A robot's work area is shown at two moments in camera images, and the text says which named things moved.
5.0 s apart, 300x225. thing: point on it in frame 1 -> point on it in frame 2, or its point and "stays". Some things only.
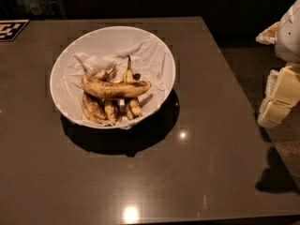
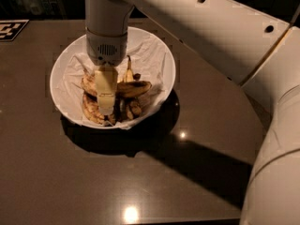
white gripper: (290, 35) -> (106, 49)
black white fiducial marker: (10, 29) stays
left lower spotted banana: (94, 109) stays
